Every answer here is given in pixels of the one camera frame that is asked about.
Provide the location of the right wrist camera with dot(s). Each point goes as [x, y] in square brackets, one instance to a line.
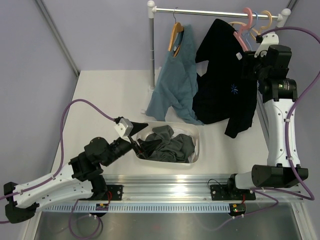
[265, 41]

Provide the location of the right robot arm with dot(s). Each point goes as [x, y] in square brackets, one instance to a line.
[279, 94]

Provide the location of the grey clothes in basket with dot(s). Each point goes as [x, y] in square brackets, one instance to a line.
[171, 145]

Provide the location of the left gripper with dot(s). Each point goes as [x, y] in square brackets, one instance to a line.
[146, 147]

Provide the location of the pink plastic hanger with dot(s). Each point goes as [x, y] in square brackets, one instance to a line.
[245, 27]

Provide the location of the light blue wire hanger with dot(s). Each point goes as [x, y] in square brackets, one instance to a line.
[249, 33]

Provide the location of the teal blue t shirt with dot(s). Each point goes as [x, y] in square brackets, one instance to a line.
[177, 84]

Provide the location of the wooden hanger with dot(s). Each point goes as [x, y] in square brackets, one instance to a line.
[176, 29]

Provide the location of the white laundry basket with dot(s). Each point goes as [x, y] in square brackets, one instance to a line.
[188, 129]

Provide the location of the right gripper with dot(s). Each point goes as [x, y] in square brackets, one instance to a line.
[249, 60]

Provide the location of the metal clothes rack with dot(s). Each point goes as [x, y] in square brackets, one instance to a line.
[152, 9]

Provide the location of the black t shirt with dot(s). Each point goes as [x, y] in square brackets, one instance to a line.
[222, 93]

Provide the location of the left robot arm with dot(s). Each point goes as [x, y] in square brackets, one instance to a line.
[79, 179]

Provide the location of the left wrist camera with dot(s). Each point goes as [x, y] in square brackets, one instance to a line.
[123, 127]

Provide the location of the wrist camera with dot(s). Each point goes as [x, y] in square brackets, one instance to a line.
[265, 41]
[123, 127]

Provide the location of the aluminium mounting rail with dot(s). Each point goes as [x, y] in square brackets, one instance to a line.
[166, 188]

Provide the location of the light blue cable duct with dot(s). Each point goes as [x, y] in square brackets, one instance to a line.
[81, 207]

